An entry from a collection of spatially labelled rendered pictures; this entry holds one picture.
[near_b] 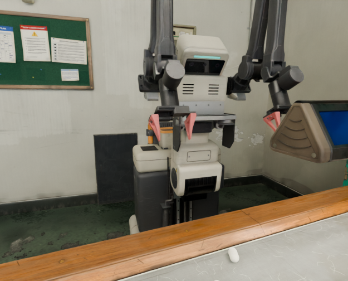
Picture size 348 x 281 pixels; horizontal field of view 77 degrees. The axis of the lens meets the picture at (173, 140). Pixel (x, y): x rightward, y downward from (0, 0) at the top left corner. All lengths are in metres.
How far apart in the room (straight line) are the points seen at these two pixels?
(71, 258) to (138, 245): 0.15
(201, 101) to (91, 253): 0.74
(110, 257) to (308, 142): 0.46
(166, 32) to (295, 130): 0.56
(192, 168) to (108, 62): 1.63
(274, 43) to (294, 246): 0.67
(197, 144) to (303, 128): 0.80
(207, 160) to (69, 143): 1.65
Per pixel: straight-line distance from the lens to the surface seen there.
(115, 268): 0.56
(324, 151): 0.30
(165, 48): 0.76
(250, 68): 1.02
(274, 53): 0.95
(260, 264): 0.61
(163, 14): 0.78
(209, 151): 1.08
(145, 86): 0.98
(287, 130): 0.33
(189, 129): 0.71
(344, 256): 0.73
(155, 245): 0.59
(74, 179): 2.53
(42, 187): 2.61
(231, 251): 0.60
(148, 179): 1.31
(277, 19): 0.98
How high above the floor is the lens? 1.12
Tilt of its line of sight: 11 degrees down
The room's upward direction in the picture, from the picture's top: straight up
